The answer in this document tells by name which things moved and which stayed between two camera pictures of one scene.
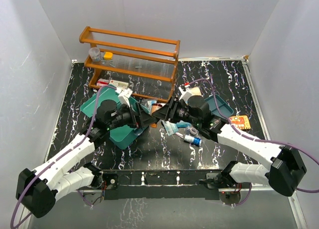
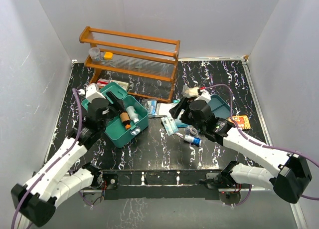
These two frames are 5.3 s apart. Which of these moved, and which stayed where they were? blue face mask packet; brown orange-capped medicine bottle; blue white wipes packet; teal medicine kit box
Moved: brown orange-capped medicine bottle
Stayed: teal medicine kit box; blue white wipes packet; blue face mask packet
